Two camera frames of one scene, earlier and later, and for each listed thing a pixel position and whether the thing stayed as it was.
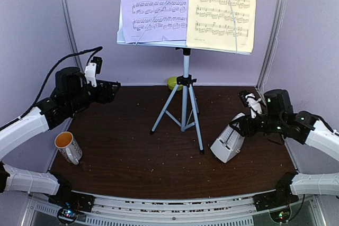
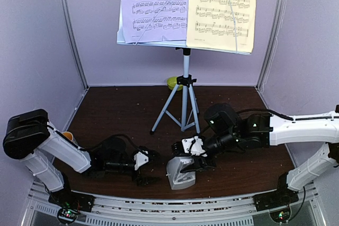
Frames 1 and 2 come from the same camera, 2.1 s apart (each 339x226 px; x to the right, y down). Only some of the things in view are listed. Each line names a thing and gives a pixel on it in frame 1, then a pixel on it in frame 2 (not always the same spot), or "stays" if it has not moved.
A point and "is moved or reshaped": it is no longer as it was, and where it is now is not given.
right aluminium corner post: (276, 28) stays
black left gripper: (106, 85) to (143, 181)
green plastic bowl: (171, 82) stays
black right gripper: (246, 124) to (204, 165)
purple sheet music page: (154, 6) stays
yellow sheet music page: (221, 10) stays
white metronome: (229, 143) is moved or reshaped
